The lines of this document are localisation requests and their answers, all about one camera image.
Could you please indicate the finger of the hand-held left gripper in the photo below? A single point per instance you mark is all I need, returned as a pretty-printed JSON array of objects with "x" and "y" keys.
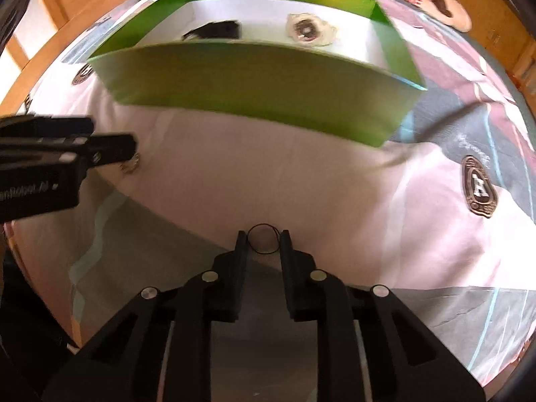
[
  {"x": 50, "y": 130},
  {"x": 113, "y": 148}
]

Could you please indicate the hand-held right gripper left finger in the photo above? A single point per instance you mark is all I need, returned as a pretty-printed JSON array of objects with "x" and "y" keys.
[{"x": 239, "y": 259}]

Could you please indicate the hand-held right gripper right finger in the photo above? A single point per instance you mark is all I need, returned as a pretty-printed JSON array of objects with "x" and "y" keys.
[{"x": 288, "y": 259}]

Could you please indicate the green cardboard box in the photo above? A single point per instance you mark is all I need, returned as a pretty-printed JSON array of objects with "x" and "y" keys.
[{"x": 259, "y": 88}]

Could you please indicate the pink grey printed bedsheet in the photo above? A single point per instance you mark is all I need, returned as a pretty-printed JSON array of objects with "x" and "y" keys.
[{"x": 209, "y": 184}]

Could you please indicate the wooden headboard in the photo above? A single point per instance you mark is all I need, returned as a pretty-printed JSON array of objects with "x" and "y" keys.
[{"x": 83, "y": 0}]

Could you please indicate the black wrist watch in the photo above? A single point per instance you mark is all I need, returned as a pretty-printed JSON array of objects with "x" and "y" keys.
[{"x": 217, "y": 29}]

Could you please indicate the white wrist watch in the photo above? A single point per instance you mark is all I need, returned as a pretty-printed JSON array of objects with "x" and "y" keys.
[{"x": 307, "y": 30}]

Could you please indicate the wooden wardrobe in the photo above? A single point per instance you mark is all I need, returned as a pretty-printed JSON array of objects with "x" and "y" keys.
[{"x": 502, "y": 16}]

